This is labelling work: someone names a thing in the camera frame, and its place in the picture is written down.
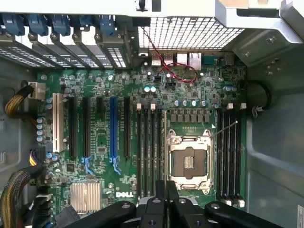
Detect open grey PC case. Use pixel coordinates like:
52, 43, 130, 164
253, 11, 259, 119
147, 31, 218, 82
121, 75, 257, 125
0, 0, 304, 228

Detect RAM slot black clips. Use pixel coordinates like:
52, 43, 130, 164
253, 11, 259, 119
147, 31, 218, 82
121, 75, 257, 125
143, 105, 151, 198
230, 108, 238, 202
156, 106, 165, 182
217, 108, 224, 202

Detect red black twisted wire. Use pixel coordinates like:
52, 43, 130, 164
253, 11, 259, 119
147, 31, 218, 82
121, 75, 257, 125
140, 26, 198, 84

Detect green Dell motherboard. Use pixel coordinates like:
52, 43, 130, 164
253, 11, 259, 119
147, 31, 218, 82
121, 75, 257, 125
37, 51, 247, 228

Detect yellow black power wire bundle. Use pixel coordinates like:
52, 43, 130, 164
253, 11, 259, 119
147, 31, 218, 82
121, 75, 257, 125
0, 170, 33, 228

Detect white expansion slot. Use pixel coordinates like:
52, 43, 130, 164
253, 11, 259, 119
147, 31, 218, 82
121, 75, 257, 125
52, 92, 65, 153

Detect black looped power wire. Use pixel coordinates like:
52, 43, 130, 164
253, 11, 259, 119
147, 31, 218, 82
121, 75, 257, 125
243, 79, 272, 117

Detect black plug yellow wires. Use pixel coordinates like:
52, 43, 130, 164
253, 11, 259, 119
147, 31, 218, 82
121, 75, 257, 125
28, 146, 48, 167

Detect silver finned chipset heatsink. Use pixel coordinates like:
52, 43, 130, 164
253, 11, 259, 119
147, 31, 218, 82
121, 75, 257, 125
70, 181, 102, 214

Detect blue card retention clip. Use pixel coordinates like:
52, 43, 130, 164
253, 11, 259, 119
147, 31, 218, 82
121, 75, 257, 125
99, 14, 118, 38
51, 14, 71, 37
79, 14, 94, 27
1, 13, 25, 37
27, 13, 49, 37

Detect short black expansion slot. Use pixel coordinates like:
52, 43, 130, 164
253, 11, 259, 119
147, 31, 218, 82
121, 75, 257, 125
95, 96, 105, 115

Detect power wire bundle white plug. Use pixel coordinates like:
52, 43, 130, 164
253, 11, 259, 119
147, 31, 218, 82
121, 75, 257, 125
4, 80, 47, 119

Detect black angled wire plug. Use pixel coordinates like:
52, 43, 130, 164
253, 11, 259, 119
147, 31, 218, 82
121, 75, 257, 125
56, 205, 81, 224

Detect silver CPU socket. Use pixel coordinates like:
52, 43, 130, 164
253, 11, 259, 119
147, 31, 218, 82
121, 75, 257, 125
166, 128, 214, 192

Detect thin socket locking lever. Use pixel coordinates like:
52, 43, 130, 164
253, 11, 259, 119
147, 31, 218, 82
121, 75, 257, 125
212, 120, 239, 138

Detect RAM slot white clips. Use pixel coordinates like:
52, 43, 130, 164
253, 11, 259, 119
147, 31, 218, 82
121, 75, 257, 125
136, 102, 144, 199
223, 102, 233, 207
236, 102, 247, 208
150, 102, 157, 198

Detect blue expansion slot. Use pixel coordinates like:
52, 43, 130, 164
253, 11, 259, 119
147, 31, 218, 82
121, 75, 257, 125
109, 95, 119, 163

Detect long black expansion slot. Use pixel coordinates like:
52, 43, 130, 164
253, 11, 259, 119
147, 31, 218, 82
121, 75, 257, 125
82, 96, 92, 157
68, 94, 78, 159
123, 95, 131, 159

